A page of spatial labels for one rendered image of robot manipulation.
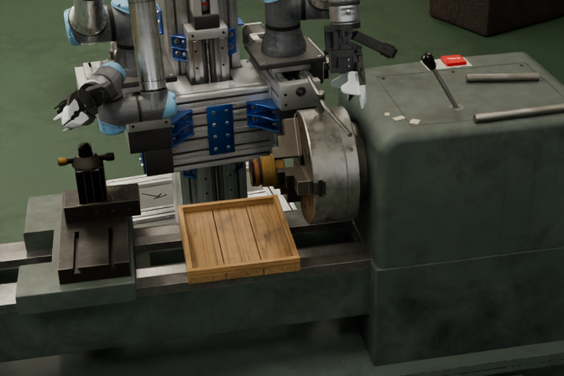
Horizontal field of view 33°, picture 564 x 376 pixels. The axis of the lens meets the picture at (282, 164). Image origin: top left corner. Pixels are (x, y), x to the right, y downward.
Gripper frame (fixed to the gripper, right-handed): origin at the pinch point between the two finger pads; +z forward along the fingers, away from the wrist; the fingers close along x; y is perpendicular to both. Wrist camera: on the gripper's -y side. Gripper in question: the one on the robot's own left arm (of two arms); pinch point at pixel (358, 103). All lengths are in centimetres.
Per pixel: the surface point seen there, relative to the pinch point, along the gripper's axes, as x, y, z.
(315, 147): -11.3, 9.3, 12.2
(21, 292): -8, 87, 41
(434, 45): -405, -149, 35
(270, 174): -20.5, 20.5, 20.5
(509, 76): -24, -49, 1
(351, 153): -10.1, 0.4, 14.5
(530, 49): -383, -209, 41
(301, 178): -13.1, 13.4, 20.5
